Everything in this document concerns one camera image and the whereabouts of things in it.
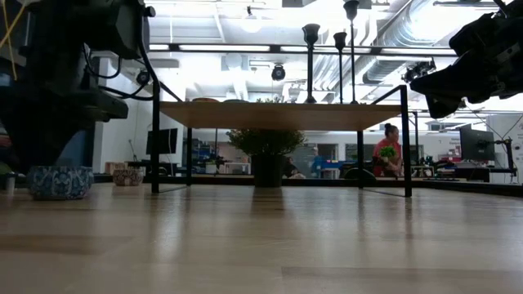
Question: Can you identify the wooden shelf with black legs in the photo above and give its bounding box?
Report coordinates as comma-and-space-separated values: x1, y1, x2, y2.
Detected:
150, 80, 413, 198

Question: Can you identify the long ceiling light strip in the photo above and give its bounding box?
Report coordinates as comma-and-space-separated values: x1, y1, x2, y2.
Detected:
147, 42, 458, 57

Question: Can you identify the small green plant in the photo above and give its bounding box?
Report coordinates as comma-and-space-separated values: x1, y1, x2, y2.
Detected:
378, 145, 398, 161

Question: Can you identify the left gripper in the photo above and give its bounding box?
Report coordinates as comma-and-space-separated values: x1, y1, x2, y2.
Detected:
0, 0, 130, 171

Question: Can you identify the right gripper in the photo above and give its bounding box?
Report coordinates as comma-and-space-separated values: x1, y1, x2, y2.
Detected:
410, 14, 523, 118

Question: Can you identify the yellow cable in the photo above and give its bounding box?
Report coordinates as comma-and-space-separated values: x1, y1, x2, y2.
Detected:
0, 0, 26, 82

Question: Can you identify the short black candlestick holder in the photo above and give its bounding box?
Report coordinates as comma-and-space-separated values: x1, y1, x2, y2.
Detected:
301, 23, 321, 105

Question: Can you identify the black metal table frame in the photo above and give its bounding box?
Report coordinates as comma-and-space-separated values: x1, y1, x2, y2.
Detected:
96, 174, 523, 198

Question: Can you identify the small white cylinder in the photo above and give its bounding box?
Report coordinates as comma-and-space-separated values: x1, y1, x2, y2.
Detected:
3, 174, 18, 195

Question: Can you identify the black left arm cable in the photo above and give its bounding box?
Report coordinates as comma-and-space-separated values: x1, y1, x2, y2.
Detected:
81, 40, 159, 102

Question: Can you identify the green potted plant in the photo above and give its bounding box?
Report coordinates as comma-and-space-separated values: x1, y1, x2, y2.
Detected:
226, 96, 307, 189

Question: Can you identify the person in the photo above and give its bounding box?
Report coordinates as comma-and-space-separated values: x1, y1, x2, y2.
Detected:
370, 122, 405, 179
308, 146, 326, 180
284, 157, 306, 180

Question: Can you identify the brown patterned candle tin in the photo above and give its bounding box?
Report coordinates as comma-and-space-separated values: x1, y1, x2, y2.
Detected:
112, 167, 145, 187

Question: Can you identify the black ceiling light cluster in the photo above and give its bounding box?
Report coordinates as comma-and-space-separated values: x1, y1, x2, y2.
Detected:
401, 58, 437, 84

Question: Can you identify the black monitor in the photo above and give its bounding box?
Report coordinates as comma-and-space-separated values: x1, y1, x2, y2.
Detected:
145, 127, 180, 156
458, 124, 497, 163

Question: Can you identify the tall black candlestick holder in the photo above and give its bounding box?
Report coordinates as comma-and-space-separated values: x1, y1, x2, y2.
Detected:
342, 0, 360, 105

